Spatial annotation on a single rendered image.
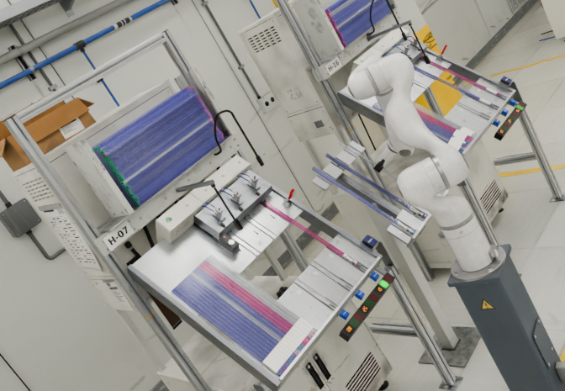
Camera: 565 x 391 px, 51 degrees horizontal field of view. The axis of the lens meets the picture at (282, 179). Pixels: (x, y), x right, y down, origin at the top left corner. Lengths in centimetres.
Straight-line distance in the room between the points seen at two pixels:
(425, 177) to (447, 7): 513
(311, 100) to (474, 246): 152
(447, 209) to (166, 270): 105
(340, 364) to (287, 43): 162
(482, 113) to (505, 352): 141
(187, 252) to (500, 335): 118
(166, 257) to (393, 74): 109
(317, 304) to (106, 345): 193
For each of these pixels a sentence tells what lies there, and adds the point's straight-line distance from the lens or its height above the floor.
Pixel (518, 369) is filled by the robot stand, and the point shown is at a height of 29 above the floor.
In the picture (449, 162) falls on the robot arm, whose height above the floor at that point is 110.
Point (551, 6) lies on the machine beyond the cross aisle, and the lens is 647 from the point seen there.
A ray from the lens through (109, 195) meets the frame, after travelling 232.
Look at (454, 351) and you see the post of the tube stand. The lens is 301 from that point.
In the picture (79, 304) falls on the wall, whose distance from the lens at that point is 384.
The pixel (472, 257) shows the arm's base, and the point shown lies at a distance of 209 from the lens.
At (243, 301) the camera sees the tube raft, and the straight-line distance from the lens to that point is 224.
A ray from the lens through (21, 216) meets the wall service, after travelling 366.
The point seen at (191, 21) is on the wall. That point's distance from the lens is 453.
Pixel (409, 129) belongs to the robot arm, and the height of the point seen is 123.
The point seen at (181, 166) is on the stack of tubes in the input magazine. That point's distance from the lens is 242.
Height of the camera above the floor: 182
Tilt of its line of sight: 16 degrees down
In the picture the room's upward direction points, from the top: 30 degrees counter-clockwise
